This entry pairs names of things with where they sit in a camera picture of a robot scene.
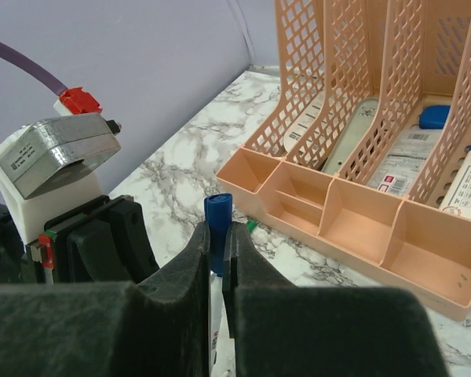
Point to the grey metal flat tool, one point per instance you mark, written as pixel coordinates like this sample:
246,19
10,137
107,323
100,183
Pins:
353,132

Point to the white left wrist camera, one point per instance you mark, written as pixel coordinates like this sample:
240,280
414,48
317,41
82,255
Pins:
47,168

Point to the white box blue lid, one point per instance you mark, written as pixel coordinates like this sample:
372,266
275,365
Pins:
399,168

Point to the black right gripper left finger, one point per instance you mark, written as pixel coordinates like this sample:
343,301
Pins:
159,327

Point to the peach plastic desk organizer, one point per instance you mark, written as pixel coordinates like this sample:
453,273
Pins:
408,55

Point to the white oval packaged item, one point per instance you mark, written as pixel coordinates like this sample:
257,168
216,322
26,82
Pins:
303,122

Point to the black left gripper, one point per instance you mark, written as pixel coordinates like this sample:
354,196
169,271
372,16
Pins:
102,240

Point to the green pen cap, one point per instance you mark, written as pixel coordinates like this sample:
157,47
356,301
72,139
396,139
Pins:
251,226

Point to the blue pen cap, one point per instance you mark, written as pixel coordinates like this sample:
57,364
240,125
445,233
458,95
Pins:
218,216

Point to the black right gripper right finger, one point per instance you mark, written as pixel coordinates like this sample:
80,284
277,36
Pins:
281,329

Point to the blue white pen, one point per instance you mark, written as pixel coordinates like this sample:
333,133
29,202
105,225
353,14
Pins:
216,305

